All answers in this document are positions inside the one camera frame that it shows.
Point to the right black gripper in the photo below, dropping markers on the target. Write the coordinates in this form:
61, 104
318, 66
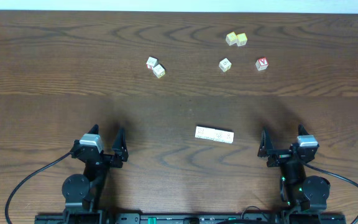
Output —
266, 149

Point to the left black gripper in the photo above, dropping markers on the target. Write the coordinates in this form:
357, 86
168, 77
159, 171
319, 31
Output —
105, 157

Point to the white block with bug drawing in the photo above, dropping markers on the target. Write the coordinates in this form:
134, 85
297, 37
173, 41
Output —
228, 137

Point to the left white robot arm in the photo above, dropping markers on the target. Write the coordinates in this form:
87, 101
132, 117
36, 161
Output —
82, 192

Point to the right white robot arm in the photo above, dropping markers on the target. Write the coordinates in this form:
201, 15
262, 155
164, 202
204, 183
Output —
306, 196

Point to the red letter block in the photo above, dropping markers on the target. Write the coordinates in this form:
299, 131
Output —
261, 63

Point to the white block with yellow side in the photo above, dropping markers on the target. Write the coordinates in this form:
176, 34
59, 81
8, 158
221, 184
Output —
159, 71

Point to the white block with red side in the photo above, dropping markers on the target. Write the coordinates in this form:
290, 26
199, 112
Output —
151, 63

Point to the cream block near top centre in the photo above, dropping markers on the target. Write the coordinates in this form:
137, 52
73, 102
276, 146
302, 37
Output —
225, 65

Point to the yellow block right of pair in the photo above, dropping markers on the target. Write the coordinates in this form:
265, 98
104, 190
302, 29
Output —
241, 39

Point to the yellow block of pair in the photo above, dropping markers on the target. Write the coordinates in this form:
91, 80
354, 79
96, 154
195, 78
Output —
241, 39
231, 38

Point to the yellow block left of pair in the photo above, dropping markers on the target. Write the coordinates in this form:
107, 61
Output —
231, 38

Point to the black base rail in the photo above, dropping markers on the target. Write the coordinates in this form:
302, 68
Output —
250, 216

